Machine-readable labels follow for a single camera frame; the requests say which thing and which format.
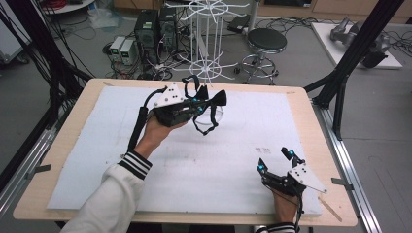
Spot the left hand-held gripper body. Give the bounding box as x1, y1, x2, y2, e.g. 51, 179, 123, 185
152, 82, 196, 128

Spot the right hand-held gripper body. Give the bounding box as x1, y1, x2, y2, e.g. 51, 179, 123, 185
262, 162, 328, 197

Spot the white wire display rack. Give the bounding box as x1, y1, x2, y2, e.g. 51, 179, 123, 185
164, 0, 251, 126

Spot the person's right hand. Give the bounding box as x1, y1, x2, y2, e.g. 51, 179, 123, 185
271, 188, 300, 224

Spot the person's left hand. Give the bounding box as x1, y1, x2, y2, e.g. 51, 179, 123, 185
133, 116, 189, 160

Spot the wooden stick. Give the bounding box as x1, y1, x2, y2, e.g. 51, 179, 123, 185
317, 196, 343, 223

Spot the white power supply unit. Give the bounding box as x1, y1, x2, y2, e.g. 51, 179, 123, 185
109, 35, 126, 63
119, 39, 137, 66

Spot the black computer tower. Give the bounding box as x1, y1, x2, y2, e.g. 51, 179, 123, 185
133, 9, 160, 65
157, 6, 179, 50

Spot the black power adapter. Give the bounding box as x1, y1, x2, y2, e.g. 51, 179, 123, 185
226, 14, 252, 34

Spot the black round stool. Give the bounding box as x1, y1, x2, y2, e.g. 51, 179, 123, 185
241, 27, 289, 86

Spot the clear plastic bag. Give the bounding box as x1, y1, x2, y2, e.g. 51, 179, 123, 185
87, 7, 124, 30

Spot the white floor board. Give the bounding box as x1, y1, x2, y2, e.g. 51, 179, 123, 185
310, 21, 404, 70

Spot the grey robot part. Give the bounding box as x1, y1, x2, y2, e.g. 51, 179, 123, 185
328, 17, 392, 69

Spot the tangle of floor cables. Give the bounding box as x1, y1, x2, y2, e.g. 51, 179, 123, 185
102, 41, 183, 82

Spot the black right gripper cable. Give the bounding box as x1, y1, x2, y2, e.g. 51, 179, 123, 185
292, 190, 306, 233

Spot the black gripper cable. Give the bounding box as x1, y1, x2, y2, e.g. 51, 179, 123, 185
292, 190, 306, 233
126, 87, 168, 153

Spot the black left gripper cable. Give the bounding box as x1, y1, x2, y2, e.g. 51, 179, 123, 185
126, 87, 168, 153

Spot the aluminium rail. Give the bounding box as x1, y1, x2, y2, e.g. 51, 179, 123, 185
0, 125, 58, 216
312, 99, 384, 233

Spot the black frame stand with cables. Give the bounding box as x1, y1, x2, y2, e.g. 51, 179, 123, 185
0, 0, 94, 192

